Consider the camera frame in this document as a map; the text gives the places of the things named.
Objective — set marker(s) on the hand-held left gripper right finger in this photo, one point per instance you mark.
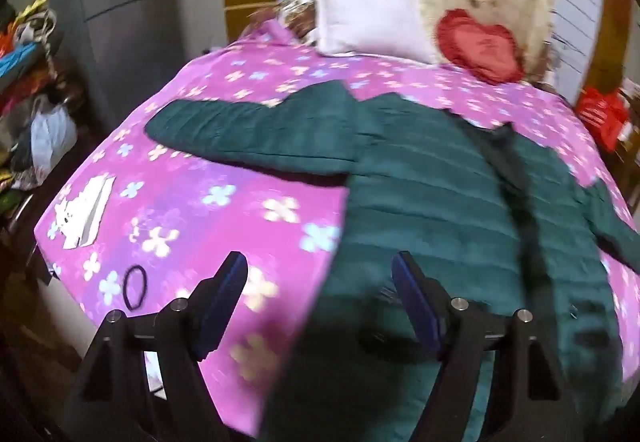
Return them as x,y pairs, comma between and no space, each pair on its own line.
412,302

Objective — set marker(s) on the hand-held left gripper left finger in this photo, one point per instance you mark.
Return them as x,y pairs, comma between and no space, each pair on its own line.
227,302

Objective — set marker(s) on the green puffer jacket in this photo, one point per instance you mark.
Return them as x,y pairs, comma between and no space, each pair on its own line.
425,202

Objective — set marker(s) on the pink floral bedsheet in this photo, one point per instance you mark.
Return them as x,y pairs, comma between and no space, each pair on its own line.
200,202

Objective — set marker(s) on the white folded paper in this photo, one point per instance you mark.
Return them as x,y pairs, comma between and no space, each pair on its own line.
85,212

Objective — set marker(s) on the white plastic bag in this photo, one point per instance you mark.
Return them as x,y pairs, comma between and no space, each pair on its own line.
52,136

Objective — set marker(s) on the red shopping bag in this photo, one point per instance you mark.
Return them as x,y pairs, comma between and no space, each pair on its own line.
600,116

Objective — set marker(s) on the red heart cushion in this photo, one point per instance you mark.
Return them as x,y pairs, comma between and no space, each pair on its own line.
480,46

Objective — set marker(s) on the white pillow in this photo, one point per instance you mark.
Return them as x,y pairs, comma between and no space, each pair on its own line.
370,21

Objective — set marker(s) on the brown floral blanket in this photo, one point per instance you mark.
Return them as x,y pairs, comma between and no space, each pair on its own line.
297,14

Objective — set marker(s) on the grey refrigerator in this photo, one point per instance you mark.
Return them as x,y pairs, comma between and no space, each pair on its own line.
125,21

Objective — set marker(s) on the pile of colourful clutter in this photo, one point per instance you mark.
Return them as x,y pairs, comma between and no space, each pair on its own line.
20,71

